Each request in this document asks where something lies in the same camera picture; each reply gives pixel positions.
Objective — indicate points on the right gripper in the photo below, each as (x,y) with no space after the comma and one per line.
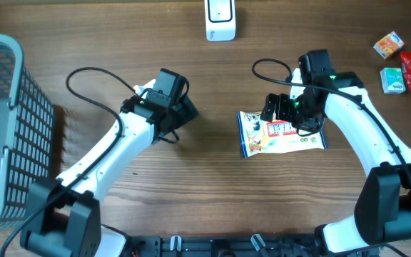
(283,101)

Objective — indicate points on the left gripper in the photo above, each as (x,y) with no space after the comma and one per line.
(185,111)

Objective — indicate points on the white wet wipes pack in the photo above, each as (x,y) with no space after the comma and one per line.
(258,136)

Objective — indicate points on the teal tissue pack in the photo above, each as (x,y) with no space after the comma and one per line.
(392,81)

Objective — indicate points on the orange tissue pack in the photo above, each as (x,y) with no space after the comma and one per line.
(389,45)

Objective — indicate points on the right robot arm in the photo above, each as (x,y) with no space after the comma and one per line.
(382,214)

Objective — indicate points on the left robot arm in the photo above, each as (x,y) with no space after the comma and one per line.
(63,216)

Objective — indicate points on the white barcode scanner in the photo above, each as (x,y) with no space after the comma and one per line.
(220,20)

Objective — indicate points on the grey plastic shopping basket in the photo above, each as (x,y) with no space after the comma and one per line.
(27,120)

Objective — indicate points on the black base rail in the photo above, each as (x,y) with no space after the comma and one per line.
(295,245)

